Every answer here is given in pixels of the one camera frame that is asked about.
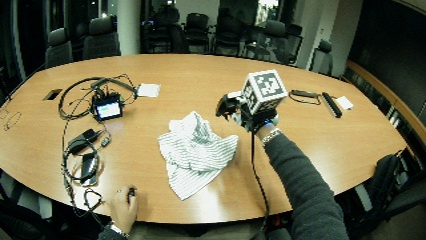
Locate white marker cube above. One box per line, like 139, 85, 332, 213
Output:
241, 69, 291, 115

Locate black phone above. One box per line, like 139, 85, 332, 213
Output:
79, 152, 100, 187

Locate striped white cloth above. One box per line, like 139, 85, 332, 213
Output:
157, 110, 240, 202

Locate white paper card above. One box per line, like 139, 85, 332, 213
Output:
136, 82, 163, 99

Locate black power adapter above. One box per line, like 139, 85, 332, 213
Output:
67, 128, 104, 156

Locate grey office chair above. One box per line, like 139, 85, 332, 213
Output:
43, 27, 75, 70
82, 15, 123, 61
309, 38, 336, 77
248, 19, 291, 65

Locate black office chair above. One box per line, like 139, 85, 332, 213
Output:
144, 5, 189, 55
183, 12, 213, 55

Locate black bar device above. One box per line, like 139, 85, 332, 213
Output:
321, 91, 345, 119

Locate small black screen device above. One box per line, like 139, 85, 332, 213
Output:
90, 93, 127, 123

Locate small white box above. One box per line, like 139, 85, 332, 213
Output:
334, 95, 356, 111

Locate white pillar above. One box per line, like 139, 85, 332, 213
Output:
115, 0, 143, 57

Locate silver bracelet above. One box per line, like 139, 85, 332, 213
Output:
260, 127, 284, 148

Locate long black cable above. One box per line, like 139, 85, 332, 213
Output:
60, 118, 109, 219

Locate black strap loop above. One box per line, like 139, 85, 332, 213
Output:
288, 88, 322, 106

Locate black glove cable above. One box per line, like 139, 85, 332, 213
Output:
249, 131, 273, 240

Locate thin black cable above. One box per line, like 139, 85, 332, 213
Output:
2, 109, 24, 132

